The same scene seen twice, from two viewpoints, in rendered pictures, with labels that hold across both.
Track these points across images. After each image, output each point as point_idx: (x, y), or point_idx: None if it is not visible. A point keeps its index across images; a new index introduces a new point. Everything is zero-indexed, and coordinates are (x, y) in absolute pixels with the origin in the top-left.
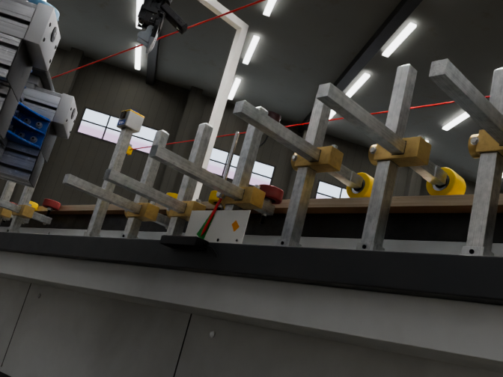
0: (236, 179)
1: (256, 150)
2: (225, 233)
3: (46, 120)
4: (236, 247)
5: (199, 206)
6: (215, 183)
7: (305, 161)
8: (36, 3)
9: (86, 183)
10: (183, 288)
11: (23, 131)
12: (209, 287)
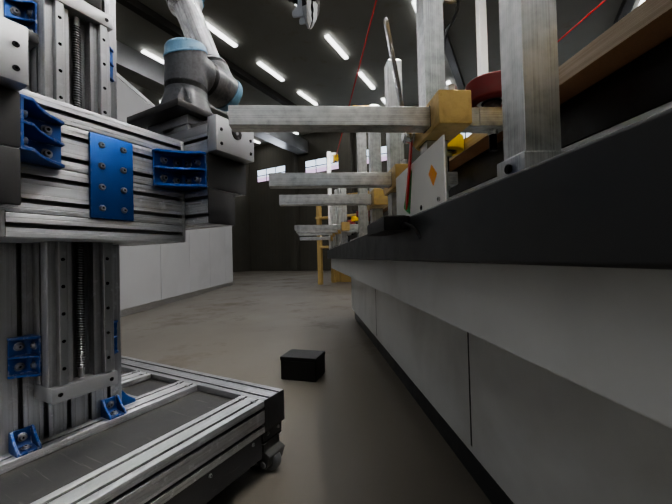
0: (421, 99)
1: (440, 34)
2: (425, 192)
3: (200, 154)
4: (436, 213)
5: (405, 167)
6: (365, 120)
7: None
8: (168, 44)
9: (300, 197)
10: (415, 285)
11: (189, 175)
12: (435, 283)
